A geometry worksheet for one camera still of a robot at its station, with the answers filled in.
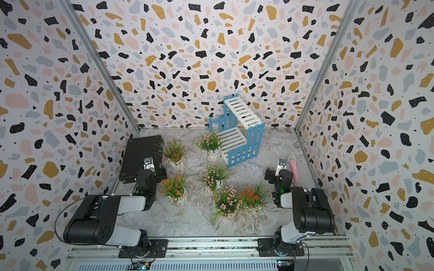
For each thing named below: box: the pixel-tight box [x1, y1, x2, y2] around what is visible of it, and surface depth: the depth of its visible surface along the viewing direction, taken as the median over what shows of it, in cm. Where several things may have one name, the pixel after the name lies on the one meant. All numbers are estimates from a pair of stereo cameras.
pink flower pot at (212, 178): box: [195, 164, 233, 195], surface depth 84 cm
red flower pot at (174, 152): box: [158, 138, 188, 166], surface depth 94 cm
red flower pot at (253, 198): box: [236, 182, 271, 214], surface depth 78 cm
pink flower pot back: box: [192, 131, 223, 163], surface depth 99 cm
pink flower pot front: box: [210, 186, 243, 224], surface depth 76 cm
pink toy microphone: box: [287, 153, 299, 183], surface depth 103 cm
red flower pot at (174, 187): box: [158, 170, 192, 202], surface depth 80 cm
